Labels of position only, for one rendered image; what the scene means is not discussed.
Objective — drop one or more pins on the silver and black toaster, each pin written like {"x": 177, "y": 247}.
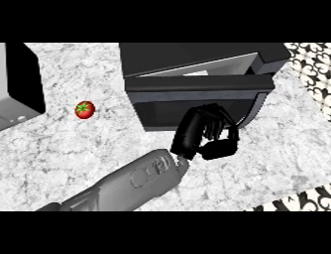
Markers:
{"x": 7, "y": 96}

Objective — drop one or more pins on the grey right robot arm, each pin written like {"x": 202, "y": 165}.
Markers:
{"x": 133, "y": 182}

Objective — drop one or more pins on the black microwave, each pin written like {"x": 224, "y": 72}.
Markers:
{"x": 173, "y": 56}

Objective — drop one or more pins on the dark grey microwave door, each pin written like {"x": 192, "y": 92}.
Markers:
{"x": 162, "y": 99}

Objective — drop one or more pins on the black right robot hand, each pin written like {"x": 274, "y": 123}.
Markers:
{"x": 187, "y": 132}

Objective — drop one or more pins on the red tomato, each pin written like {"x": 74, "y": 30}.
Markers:
{"x": 84, "y": 110}

